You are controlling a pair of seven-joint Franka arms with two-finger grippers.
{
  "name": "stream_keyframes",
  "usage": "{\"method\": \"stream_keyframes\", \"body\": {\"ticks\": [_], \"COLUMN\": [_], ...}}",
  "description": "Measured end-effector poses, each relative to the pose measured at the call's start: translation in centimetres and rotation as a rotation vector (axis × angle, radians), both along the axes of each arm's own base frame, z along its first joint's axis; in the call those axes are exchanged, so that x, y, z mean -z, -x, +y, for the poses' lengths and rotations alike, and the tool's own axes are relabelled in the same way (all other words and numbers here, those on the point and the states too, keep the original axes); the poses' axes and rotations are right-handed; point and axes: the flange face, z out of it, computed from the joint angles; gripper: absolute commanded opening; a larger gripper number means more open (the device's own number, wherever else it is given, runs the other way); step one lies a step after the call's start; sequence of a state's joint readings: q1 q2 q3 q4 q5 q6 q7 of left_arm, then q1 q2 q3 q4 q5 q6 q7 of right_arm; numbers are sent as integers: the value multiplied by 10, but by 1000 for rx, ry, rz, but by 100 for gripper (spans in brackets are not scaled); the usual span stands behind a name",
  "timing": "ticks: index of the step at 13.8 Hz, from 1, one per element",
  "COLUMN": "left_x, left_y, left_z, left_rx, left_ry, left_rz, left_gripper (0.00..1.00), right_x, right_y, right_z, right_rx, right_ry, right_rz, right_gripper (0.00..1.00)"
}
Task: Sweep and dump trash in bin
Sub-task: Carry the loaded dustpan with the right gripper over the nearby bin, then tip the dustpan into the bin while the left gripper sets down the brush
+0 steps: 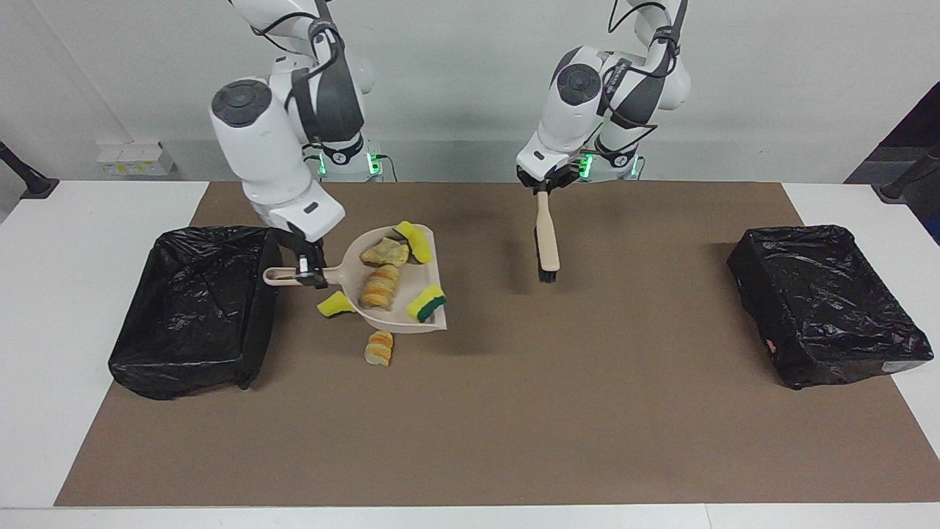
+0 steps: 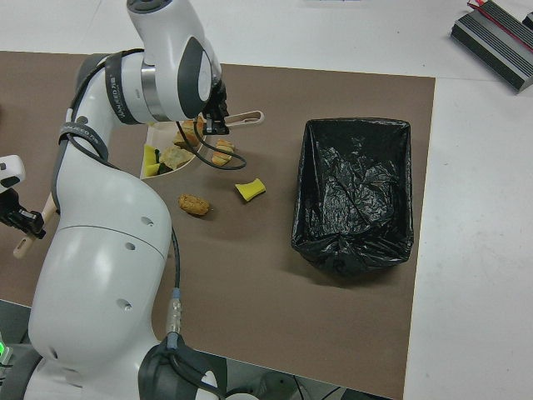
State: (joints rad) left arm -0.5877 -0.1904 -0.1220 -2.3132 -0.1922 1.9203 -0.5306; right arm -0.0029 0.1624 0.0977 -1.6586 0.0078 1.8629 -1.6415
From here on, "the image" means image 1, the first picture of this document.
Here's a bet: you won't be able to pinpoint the small striped bread roll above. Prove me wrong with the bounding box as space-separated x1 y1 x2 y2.
364 329 395 367

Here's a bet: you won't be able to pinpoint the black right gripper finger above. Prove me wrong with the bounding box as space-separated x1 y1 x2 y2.
275 226 311 258
294 250 328 289

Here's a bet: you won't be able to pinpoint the white wall power box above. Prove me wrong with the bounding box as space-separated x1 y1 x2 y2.
97 142 177 177

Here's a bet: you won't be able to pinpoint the large striped bread chunk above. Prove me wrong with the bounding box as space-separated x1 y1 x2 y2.
358 264 402 312

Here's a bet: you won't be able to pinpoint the beige hand brush black bristles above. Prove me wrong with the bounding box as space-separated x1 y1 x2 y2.
533 190 561 284

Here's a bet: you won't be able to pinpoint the black bag lined bin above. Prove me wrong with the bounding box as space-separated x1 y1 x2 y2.
726 224 935 390
108 226 284 401

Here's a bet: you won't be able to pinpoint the dark background panel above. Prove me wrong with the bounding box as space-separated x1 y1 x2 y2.
845 82 940 184

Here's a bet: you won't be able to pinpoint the pale bread slice piece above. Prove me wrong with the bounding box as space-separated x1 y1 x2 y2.
359 237 411 268

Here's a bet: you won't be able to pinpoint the brown paper table mat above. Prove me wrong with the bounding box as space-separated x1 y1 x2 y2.
55 181 940 508

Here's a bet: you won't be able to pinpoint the green and yellow sponge piece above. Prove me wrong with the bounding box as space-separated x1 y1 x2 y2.
407 284 447 324

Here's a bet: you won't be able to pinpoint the yellow sponge wedge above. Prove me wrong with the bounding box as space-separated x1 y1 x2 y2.
317 290 357 318

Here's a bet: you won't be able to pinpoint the black stand pole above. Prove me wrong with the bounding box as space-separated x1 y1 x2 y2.
880 145 940 203
0 141 59 201

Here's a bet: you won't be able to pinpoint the yellow sponge chunk with dot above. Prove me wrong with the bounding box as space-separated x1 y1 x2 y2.
393 220 434 265

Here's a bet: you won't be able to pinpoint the beige plastic dustpan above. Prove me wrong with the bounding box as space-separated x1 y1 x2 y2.
263 224 449 334

